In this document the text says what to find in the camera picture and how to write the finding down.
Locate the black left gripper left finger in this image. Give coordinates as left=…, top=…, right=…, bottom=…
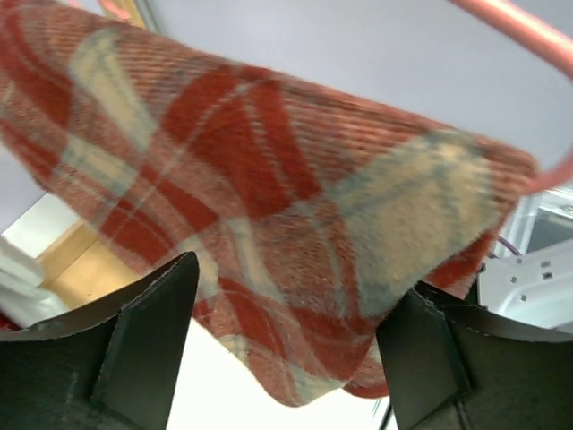
left=1, top=252, right=199, bottom=430

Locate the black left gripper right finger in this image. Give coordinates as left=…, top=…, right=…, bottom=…
left=376, top=282, right=572, bottom=430

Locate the small white skirt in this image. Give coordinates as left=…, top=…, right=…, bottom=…
left=1, top=236, right=70, bottom=328

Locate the red plaid skirt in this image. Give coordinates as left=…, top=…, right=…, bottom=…
left=1, top=1, right=536, bottom=407

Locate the pink wire hanger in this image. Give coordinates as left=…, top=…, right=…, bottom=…
left=98, top=0, right=573, bottom=196

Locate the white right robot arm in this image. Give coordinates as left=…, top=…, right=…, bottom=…
left=478, top=242, right=572, bottom=333

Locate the red polka dot skirt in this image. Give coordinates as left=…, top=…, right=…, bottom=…
left=0, top=315, right=20, bottom=331

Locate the wooden clothes rack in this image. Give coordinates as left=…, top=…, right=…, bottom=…
left=38, top=222, right=139, bottom=309

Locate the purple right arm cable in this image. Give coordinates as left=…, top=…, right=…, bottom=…
left=490, top=236, right=525, bottom=261

